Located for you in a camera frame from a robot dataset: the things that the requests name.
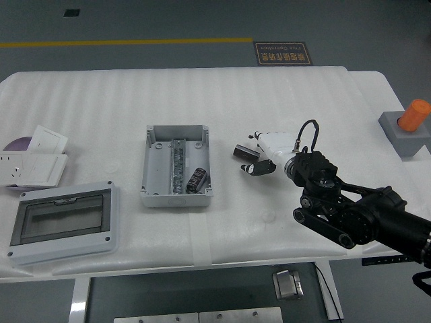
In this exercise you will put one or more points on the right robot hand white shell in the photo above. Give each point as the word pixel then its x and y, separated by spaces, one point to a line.
pixel 277 144

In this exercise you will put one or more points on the plain black battery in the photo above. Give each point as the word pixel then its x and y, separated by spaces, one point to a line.
pixel 244 151

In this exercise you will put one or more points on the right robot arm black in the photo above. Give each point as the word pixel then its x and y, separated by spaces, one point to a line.
pixel 370 208

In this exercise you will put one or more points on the grey open junction box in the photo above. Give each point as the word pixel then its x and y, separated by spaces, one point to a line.
pixel 158 168

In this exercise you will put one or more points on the white foam mat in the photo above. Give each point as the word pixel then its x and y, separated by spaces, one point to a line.
pixel 202 97

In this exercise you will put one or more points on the black floor sign orange text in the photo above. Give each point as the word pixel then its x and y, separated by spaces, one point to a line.
pixel 283 54

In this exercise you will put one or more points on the white tape strip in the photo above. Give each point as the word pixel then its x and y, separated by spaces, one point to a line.
pixel 200 239

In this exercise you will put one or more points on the grey block holder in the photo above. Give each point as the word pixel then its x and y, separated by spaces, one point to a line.
pixel 409 143

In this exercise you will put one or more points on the black table control panel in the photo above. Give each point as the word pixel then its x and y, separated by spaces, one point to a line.
pixel 380 260

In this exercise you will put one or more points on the white table leg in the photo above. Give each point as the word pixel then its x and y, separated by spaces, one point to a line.
pixel 336 296

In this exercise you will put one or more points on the grey metal plate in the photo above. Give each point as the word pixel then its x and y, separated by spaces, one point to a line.
pixel 155 318
pixel 240 316

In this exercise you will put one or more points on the purple disc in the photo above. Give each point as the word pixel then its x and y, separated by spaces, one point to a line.
pixel 18 144

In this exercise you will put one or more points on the metal mounting rail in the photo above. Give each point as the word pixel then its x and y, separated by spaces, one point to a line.
pixel 177 161

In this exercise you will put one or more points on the white wall switch plate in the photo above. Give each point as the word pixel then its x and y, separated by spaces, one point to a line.
pixel 43 170
pixel 47 139

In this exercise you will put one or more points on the grey enclosure with dark window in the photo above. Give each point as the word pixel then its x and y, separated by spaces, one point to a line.
pixel 64 247

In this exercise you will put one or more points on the white wall socket outlet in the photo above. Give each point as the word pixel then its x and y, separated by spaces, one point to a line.
pixel 10 166

